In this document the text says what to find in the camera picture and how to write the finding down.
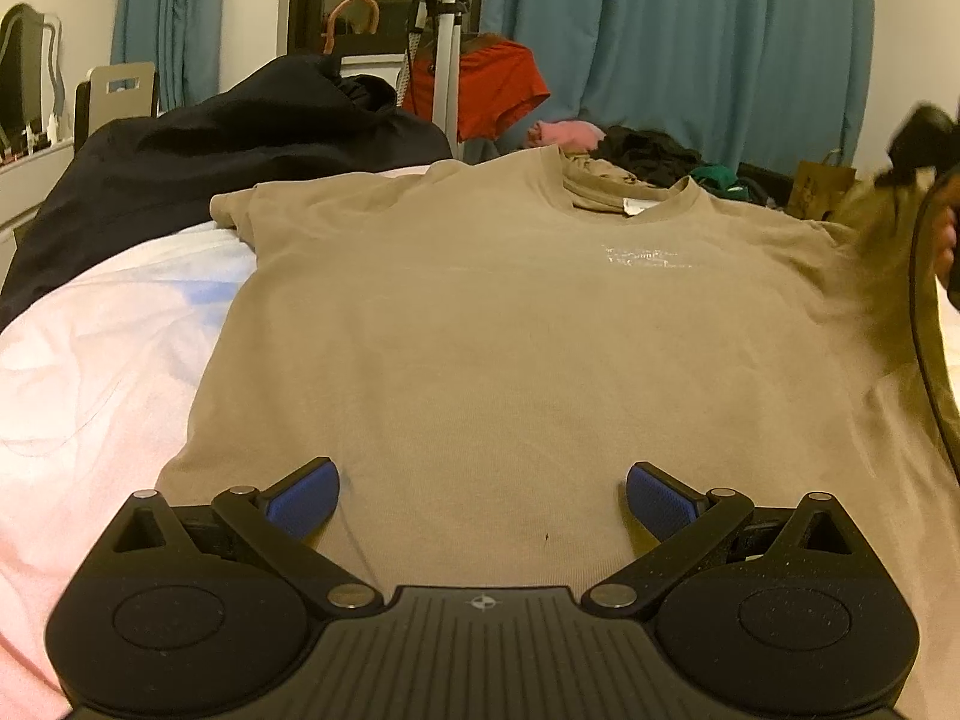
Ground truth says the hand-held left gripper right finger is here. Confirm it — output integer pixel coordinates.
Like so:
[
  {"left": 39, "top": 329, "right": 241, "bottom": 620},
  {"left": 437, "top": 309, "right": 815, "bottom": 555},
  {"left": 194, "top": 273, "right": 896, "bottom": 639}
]
[{"left": 581, "top": 462, "right": 863, "bottom": 616}]

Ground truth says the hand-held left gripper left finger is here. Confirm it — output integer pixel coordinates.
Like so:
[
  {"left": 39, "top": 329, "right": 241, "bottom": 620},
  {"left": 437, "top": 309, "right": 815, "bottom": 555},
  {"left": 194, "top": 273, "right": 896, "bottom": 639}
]
[{"left": 112, "top": 456, "right": 383, "bottom": 616}]

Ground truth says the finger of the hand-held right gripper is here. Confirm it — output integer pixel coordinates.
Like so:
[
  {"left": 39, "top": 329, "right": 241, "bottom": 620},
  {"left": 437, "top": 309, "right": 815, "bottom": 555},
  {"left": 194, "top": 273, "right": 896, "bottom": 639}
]
[{"left": 887, "top": 103, "right": 960, "bottom": 185}]

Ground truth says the tan t-shirt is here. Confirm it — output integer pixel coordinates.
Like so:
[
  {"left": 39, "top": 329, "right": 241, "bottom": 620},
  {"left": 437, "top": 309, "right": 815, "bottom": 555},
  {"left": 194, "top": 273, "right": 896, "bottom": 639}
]
[{"left": 154, "top": 109, "right": 960, "bottom": 616}]

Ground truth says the black clothes pile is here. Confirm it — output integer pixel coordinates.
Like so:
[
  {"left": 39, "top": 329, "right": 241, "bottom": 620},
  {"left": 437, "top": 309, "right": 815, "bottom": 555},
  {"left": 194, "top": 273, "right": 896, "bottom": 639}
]
[{"left": 592, "top": 126, "right": 702, "bottom": 188}]

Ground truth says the person's right hand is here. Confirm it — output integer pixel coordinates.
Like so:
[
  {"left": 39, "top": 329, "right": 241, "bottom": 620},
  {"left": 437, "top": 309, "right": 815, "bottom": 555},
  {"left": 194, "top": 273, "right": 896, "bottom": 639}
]
[{"left": 936, "top": 211, "right": 960, "bottom": 310}]

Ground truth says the brown paper bag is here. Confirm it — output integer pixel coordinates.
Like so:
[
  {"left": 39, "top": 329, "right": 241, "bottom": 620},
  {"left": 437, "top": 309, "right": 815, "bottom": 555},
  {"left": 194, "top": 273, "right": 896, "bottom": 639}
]
[{"left": 787, "top": 152, "right": 856, "bottom": 222}]

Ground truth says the white bedsheet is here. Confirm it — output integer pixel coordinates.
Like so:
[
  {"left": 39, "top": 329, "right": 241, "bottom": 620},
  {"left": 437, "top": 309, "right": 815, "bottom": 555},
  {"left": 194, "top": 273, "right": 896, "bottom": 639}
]
[{"left": 0, "top": 165, "right": 960, "bottom": 720}]

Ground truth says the wide blue curtain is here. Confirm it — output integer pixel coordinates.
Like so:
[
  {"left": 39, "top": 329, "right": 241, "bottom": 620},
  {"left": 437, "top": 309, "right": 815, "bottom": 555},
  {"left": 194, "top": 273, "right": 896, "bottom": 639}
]
[{"left": 480, "top": 0, "right": 878, "bottom": 188}]

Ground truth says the pink garment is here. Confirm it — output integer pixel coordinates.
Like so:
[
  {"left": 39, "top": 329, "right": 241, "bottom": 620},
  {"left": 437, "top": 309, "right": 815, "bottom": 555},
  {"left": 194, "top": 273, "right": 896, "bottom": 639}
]
[{"left": 525, "top": 120, "right": 607, "bottom": 153}]

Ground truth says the dark navy garment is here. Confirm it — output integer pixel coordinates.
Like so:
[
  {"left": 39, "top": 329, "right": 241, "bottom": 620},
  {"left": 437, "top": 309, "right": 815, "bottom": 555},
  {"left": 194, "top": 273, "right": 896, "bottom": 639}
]
[{"left": 0, "top": 54, "right": 455, "bottom": 331}]

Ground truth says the white dresser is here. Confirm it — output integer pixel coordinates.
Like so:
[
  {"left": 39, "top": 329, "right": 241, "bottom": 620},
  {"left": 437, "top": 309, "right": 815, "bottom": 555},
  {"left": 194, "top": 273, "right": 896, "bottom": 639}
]
[{"left": 0, "top": 139, "right": 76, "bottom": 271}]

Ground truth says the red shirt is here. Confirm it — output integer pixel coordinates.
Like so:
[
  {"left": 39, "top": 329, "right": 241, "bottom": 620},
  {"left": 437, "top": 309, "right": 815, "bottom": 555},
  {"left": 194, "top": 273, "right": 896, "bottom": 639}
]
[{"left": 418, "top": 34, "right": 552, "bottom": 143}]

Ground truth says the white backed chair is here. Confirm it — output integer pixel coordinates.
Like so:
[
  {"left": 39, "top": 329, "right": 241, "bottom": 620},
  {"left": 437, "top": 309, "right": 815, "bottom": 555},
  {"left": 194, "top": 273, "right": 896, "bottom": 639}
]
[{"left": 75, "top": 61, "right": 160, "bottom": 152}]

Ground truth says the silver tripod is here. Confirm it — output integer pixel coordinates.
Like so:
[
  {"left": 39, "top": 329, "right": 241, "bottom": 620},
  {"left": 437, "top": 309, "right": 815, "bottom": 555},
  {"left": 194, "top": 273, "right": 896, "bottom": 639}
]
[{"left": 396, "top": 0, "right": 475, "bottom": 145}]

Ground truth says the narrow blue curtain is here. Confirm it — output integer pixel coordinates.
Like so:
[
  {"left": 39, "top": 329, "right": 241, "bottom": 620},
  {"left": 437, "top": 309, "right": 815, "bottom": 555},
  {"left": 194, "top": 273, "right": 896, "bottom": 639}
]
[{"left": 112, "top": 0, "right": 226, "bottom": 112}]

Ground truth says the wavy framed mirror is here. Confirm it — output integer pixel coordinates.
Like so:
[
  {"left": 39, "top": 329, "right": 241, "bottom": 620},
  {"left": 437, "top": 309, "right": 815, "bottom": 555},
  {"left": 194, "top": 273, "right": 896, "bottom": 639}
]
[{"left": 0, "top": 4, "right": 65, "bottom": 155}]

